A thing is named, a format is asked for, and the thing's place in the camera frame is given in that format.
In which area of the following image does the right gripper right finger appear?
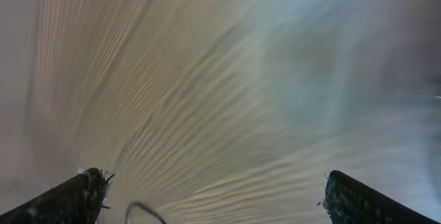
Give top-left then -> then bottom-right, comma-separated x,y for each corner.
319,170 -> 438,224

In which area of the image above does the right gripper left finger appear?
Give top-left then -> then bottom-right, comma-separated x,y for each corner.
1,167 -> 112,224

